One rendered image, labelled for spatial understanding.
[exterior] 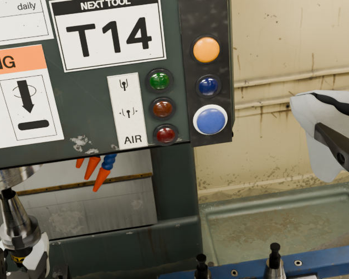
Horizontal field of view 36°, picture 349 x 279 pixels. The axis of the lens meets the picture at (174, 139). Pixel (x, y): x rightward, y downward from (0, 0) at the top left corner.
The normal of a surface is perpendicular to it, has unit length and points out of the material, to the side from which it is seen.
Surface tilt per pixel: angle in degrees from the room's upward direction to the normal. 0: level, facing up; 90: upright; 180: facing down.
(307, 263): 0
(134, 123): 90
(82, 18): 90
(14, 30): 90
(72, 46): 90
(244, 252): 0
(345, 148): 0
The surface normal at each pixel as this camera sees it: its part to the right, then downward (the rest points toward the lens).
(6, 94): 0.12, 0.54
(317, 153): -0.82, 0.37
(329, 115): -0.09, -0.83
